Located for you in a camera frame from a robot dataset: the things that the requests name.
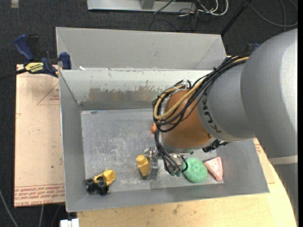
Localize yellow toy bottle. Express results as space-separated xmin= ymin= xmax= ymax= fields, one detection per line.
xmin=135 ymin=154 xmax=150 ymax=177

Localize green oval sponge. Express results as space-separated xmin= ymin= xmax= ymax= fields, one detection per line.
xmin=181 ymin=157 xmax=209 ymax=183

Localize grey metal bin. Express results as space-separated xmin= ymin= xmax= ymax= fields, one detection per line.
xmin=55 ymin=26 xmax=270 ymax=213

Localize pink triangular wedge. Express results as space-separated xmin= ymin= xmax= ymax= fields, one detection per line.
xmin=204 ymin=157 xmax=223 ymax=181

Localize yellow toy truck black wheels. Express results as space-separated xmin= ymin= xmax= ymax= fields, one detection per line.
xmin=85 ymin=169 xmax=116 ymax=196

